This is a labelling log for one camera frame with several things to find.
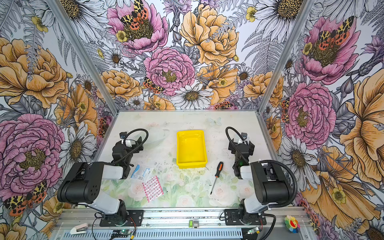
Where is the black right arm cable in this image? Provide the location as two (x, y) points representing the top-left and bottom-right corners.
(225, 126), (298, 208)

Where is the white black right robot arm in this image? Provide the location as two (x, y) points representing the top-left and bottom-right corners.
(224, 127), (298, 226)

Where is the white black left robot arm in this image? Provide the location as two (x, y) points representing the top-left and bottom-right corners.
(57, 129), (149, 226)

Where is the yellow plastic bin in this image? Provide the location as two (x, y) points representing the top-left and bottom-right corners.
(177, 130), (208, 169)

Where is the clear blue plastic packet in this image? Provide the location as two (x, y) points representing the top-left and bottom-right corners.
(131, 165), (154, 182)

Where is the pink dotted blister sheet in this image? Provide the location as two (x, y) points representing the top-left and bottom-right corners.
(142, 176), (164, 203)

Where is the small green circuit board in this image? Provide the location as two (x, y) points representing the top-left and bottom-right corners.
(247, 227), (260, 235)

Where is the black orange screwdriver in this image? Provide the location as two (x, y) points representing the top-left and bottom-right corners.
(210, 162), (224, 194)

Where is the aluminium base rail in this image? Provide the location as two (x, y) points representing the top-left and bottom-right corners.
(51, 207), (317, 240)

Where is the white stapler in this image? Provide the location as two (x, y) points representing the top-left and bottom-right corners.
(70, 223), (89, 235)

